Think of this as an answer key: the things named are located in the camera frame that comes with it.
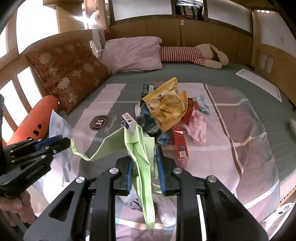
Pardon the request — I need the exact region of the light green plastic bag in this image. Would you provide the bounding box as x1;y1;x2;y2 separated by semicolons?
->
70;125;158;235

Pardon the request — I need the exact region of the red cigarette carton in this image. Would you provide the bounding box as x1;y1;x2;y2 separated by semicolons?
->
172;126;189;160

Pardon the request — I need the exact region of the white plastic bag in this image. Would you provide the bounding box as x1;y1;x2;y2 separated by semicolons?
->
119;187;177;227

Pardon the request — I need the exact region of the yellow chip bag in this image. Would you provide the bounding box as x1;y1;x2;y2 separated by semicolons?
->
142;77;188;133

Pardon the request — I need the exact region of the person's left hand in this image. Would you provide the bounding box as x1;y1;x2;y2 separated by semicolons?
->
0;191;36;226

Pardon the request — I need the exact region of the orange carrot plush pillow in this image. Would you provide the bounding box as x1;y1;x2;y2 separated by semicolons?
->
7;95;58;145

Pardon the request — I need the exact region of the pink crumpled wrapper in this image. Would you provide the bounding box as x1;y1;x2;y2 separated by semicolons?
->
185;110;207;144

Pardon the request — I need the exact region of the white blue toothpaste box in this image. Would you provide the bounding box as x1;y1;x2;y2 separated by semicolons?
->
121;113;137;135

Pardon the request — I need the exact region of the dark green snack bag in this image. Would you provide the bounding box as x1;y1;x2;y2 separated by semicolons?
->
141;84;157;98

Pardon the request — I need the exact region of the pink grey patchwork blanket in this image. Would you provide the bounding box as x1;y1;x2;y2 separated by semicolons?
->
43;83;280;240

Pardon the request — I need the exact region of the brown floral cushion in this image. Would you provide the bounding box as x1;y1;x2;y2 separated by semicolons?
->
25;38;111;114

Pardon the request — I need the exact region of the pink pillow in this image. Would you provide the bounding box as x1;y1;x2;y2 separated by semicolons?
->
101;36;163;74

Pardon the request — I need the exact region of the striped plush doll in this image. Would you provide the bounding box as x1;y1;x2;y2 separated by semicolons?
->
159;44;229;69

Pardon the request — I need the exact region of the white flat board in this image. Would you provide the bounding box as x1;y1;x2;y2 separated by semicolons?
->
236;68;282;102

